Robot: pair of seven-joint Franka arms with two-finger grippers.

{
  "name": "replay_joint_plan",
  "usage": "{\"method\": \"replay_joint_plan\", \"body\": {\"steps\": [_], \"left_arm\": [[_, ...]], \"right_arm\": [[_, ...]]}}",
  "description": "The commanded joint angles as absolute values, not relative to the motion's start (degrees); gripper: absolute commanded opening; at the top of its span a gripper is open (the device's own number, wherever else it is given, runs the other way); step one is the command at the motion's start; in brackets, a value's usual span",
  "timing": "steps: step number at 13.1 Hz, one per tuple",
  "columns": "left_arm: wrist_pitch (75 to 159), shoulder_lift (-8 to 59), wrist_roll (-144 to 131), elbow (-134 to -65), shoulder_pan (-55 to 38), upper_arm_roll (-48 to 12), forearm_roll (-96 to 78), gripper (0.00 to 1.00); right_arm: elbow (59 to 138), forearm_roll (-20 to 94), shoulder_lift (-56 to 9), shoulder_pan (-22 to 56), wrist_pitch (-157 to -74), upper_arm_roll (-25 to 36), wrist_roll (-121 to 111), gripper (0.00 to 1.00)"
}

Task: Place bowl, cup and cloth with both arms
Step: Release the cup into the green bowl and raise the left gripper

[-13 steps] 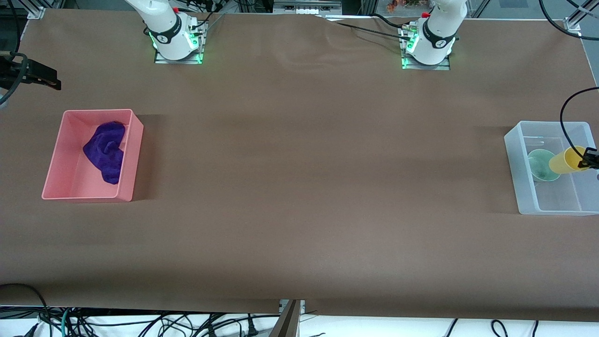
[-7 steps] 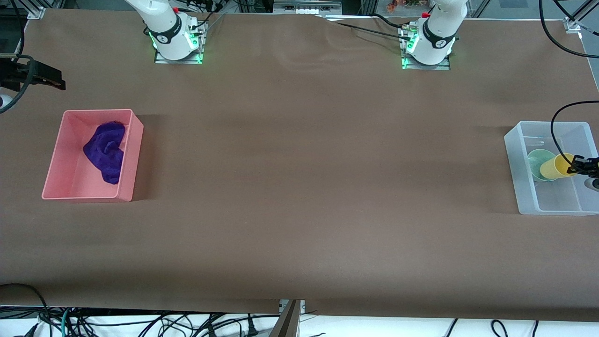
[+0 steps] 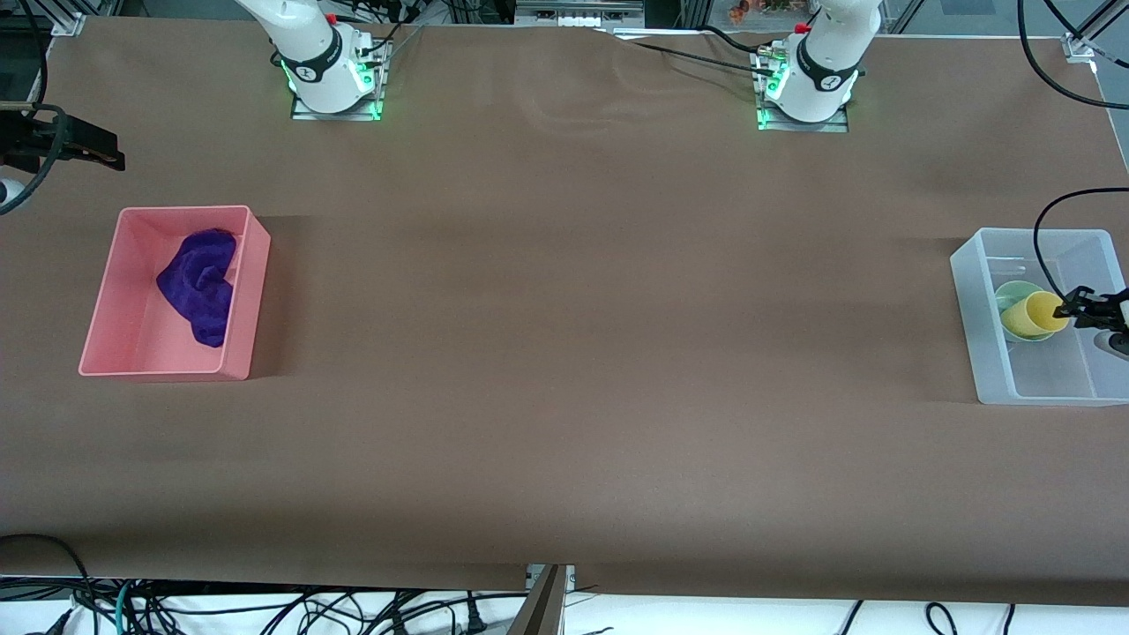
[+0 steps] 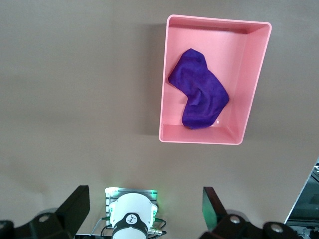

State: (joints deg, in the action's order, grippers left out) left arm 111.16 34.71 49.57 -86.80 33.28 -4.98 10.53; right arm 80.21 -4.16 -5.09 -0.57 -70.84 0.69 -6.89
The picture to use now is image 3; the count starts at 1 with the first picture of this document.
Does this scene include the tangled thin black cables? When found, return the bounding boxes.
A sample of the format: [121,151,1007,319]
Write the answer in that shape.
[132,586,530,635]

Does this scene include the brown grey support post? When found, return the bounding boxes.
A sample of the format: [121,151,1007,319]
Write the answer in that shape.
[510,564,576,635]

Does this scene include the purple cloth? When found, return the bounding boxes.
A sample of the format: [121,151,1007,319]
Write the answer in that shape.
[156,228,240,350]

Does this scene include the long black table cable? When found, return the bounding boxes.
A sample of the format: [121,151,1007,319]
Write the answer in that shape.
[609,29,777,78]

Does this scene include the pink plastic bin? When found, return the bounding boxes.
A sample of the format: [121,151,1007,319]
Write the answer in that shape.
[78,205,273,382]

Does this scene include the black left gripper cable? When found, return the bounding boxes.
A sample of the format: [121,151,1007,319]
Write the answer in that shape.
[1018,0,1129,297]

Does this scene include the colourful background items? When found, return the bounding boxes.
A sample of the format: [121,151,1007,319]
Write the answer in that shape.
[727,0,796,24]

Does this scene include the grey electronics box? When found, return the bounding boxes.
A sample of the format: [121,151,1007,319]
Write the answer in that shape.
[515,0,647,28]

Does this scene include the pale green bowl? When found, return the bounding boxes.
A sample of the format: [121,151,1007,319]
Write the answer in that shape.
[995,280,1060,344]

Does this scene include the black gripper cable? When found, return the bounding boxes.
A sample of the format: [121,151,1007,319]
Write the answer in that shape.
[1018,0,1129,297]
[0,0,69,214]

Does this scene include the brown table cover sheet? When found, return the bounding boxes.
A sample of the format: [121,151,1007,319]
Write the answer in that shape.
[0,16,1129,609]

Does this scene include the thick black floor cable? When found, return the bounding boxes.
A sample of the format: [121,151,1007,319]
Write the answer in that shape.
[0,533,91,611]

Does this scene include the clear plastic bin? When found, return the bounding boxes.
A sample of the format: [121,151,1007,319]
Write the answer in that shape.
[950,228,1129,407]

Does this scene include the short black table cable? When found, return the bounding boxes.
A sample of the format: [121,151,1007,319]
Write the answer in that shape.
[701,25,786,59]

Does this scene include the yellow plastic cup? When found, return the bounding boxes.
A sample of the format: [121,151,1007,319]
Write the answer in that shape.
[1000,290,1073,340]

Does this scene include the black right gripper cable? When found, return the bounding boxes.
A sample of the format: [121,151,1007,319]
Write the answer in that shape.
[0,0,69,214]

